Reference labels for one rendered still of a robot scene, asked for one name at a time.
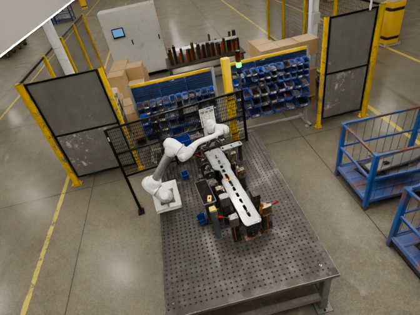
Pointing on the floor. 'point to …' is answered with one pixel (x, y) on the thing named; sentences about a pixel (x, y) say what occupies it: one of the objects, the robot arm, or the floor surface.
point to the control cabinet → (135, 35)
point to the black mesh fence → (172, 136)
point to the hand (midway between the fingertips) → (214, 149)
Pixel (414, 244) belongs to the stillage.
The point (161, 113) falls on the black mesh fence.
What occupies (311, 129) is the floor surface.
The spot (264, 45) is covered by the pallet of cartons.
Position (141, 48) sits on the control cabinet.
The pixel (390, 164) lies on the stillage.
